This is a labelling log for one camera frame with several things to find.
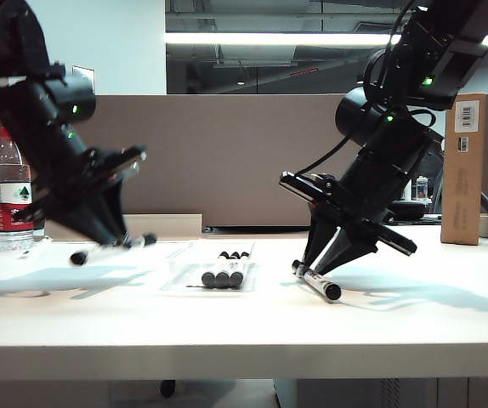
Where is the black capped whiteboard marker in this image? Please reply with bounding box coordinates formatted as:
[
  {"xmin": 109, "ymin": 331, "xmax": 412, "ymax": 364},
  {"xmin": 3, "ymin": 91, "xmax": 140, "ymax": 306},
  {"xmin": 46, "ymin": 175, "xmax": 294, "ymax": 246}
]
[
  {"xmin": 291, "ymin": 259, "xmax": 342, "ymax": 303},
  {"xmin": 216, "ymin": 251, "xmax": 240, "ymax": 289},
  {"xmin": 229, "ymin": 251, "xmax": 252, "ymax": 288},
  {"xmin": 69, "ymin": 232, "xmax": 159, "ymax": 265},
  {"xmin": 201, "ymin": 251, "xmax": 231, "ymax": 289}
]

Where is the clear plastic marker tray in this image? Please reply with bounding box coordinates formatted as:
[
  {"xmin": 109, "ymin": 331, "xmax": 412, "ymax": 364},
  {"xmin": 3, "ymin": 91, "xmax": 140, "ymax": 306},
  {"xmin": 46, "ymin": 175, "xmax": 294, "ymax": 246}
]
[{"xmin": 160, "ymin": 240, "xmax": 261, "ymax": 295}]

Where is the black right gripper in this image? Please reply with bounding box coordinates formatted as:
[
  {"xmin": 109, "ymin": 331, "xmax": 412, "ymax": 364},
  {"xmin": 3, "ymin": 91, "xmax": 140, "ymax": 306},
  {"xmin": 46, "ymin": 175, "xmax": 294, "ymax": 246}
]
[{"xmin": 300, "ymin": 157, "xmax": 418, "ymax": 276}]

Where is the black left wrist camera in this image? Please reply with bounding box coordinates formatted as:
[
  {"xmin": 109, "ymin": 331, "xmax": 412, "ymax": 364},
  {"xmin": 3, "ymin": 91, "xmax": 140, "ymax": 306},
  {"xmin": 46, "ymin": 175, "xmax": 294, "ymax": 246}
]
[{"xmin": 86, "ymin": 144, "xmax": 148, "ymax": 182}]

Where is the beige cable slot flap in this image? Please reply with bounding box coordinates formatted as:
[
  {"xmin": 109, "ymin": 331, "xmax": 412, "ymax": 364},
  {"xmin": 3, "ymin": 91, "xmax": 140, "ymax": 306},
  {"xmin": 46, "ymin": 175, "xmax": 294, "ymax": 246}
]
[{"xmin": 44, "ymin": 213, "xmax": 204, "ymax": 241}]

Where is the black round flat object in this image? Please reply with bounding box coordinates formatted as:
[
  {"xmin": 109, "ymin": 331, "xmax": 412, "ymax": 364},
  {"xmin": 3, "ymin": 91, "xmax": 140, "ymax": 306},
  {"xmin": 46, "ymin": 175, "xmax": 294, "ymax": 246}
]
[{"xmin": 388, "ymin": 201, "xmax": 427, "ymax": 223}]

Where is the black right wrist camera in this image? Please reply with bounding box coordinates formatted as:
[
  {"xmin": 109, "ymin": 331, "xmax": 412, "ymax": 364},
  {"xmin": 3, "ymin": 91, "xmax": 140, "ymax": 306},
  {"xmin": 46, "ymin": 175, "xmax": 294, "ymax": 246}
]
[{"xmin": 280, "ymin": 169, "xmax": 337, "ymax": 203}]

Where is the tall brown cardboard box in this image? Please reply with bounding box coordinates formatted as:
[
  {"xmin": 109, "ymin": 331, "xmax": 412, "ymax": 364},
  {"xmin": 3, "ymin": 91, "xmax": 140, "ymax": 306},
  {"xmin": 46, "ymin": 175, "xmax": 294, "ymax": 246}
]
[{"xmin": 440, "ymin": 93, "xmax": 486, "ymax": 247}]

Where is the long ceiling light strip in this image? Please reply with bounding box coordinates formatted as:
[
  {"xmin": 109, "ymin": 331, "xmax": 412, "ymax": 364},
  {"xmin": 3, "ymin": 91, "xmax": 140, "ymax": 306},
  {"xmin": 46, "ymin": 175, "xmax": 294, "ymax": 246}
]
[{"xmin": 165, "ymin": 31, "xmax": 488, "ymax": 48}]

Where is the white green wrapped pen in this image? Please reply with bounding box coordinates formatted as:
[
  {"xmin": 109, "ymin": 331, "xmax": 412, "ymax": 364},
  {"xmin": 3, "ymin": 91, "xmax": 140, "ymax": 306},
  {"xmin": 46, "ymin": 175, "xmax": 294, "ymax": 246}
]
[{"xmin": 17, "ymin": 238, "xmax": 54, "ymax": 261}]

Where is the red label water bottle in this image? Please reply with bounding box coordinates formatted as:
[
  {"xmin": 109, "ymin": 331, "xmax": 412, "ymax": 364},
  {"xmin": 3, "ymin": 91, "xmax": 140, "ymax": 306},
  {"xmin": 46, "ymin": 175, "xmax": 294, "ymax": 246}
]
[{"xmin": 0, "ymin": 127, "xmax": 36, "ymax": 252}]

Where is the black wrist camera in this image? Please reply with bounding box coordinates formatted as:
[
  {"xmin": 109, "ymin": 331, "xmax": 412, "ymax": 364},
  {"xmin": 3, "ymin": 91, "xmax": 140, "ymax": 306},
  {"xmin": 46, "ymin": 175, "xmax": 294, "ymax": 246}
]
[
  {"xmin": 86, "ymin": 144, "xmax": 148, "ymax": 182},
  {"xmin": 280, "ymin": 169, "xmax": 337, "ymax": 203}
]

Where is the metal wall switch plate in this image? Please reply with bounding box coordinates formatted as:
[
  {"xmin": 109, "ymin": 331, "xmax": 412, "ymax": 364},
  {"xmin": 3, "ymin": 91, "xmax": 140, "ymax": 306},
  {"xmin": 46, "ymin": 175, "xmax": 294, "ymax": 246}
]
[{"xmin": 71, "ymin": 64, "xmax": 96, "ymax": 82}]

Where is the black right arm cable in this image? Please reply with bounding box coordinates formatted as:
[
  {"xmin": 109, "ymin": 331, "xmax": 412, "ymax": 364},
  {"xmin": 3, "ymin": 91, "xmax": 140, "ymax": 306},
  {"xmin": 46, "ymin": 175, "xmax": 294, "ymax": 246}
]
[{"xmin": 297, "ymin": 136, "xmax": 352, "ymax": 176}]

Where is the brown desk partition panel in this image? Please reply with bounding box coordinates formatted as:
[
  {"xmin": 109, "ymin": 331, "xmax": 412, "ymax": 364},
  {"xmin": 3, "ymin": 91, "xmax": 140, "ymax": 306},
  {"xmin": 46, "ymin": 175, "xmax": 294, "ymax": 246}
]
[{"xmin": 0, "ymin": 93, "xmax": 375, "ymax": 229}]

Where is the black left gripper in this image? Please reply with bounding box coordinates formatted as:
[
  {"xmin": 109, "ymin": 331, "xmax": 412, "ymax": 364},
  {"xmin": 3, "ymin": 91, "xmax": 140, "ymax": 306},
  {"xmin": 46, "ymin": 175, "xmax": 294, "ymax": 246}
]
[{"xmin": 14, "ymin": 149, "xmax": 129, "ymax": 247}]

